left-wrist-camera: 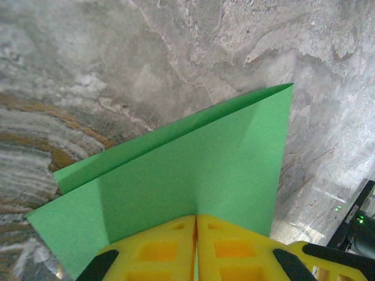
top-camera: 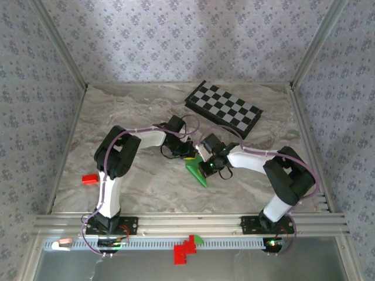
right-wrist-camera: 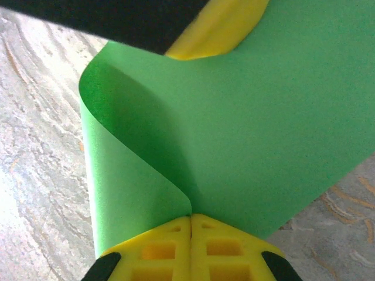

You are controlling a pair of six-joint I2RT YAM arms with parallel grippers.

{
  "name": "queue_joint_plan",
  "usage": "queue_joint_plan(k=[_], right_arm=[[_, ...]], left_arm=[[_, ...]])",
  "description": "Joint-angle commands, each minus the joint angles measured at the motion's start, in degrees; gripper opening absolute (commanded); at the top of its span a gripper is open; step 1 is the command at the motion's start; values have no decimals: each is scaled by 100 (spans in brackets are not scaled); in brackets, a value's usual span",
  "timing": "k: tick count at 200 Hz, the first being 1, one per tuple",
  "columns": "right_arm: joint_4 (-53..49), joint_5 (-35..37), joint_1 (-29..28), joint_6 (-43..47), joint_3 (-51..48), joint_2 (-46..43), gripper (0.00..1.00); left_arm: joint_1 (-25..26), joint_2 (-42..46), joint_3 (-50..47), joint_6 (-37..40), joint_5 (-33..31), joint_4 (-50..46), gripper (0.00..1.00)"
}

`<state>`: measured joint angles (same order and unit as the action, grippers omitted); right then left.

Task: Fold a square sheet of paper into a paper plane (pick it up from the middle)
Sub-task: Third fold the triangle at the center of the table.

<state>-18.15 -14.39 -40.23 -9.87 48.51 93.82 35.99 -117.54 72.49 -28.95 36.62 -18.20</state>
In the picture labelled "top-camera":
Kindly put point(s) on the small red toy brick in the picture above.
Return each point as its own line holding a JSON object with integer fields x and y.
{"x": 90, "y": 179}

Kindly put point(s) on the grey metal panel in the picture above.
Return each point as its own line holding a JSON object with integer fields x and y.
{"x": 234, "y": 266}

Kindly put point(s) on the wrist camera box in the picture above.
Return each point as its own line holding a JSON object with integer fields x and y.
{"x": 212, "y": 143}
{"x": 176, "y": 123}

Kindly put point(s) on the black white folding chessboard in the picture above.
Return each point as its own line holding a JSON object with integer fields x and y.
{"x": 225, "y": 106}

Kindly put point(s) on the green rounded toy piece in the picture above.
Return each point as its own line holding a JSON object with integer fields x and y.
{"x": 199, "y": 240}

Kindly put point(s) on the green paper sheet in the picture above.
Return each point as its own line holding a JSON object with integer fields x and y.
{"x": 202, "y": 180}

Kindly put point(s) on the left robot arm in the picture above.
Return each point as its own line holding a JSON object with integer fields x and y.
{"x": 152, "y": 137}

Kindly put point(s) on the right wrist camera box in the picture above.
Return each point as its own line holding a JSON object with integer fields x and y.
{"x": 212, "y": 143}

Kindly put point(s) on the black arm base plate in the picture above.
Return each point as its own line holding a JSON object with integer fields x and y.
{"x": 132, "y": 225}
{"x": 249, "y": 225}

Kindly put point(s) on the wide aluminium rail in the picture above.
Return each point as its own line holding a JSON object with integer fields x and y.
{"x": 187, "y": 224}

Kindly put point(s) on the red toy brick cluster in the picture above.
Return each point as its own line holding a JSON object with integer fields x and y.
{"x": 183, "y": 254}

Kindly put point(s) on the pink white small object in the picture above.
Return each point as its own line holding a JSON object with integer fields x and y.
{"x": 65, "y": 242}

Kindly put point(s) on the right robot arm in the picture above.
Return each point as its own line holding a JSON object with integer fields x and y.
{"x": 252, "y": 159}

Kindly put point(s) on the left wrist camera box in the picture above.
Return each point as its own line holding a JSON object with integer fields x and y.
{"x": 176, "y": 123}

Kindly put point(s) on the aluminium frame profile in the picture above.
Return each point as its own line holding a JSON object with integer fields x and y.
{"x": 316, "y": 44}
{"x": 61, "y": 44}
{"x": 68, "y": 146}
{"x": 307, "y": 146}

